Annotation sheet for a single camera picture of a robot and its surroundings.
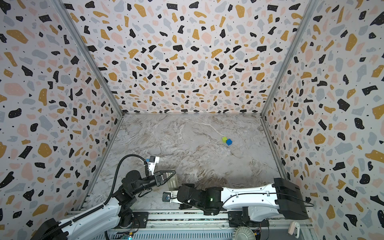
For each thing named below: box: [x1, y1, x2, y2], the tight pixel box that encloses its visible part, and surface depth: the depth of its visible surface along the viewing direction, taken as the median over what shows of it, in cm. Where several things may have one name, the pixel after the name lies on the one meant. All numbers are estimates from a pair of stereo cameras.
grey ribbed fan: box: [235, 227, 256, 240], surface depth 71 cm
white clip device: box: [288, 221, 300, 239], surface depth 72 cm
